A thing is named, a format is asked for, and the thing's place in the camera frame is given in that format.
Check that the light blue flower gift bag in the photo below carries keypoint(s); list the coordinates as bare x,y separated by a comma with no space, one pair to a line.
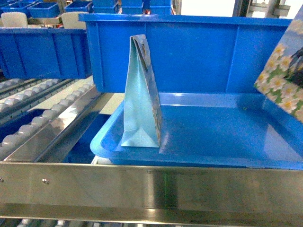
142,112

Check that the flower gift bag with figures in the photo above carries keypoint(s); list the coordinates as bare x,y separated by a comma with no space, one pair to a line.
281,80

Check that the white roller conveyor track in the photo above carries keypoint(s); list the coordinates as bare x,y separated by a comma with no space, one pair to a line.
13,141

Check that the large blue plastic bin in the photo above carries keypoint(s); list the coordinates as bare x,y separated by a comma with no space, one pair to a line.
189,54

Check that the blue plastic tray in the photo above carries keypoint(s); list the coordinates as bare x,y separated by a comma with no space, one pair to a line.
211,130

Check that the blue bin at left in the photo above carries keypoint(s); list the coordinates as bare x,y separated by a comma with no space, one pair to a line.
42,53

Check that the stainless steel rack rail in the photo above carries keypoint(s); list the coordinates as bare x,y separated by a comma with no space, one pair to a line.
152,194

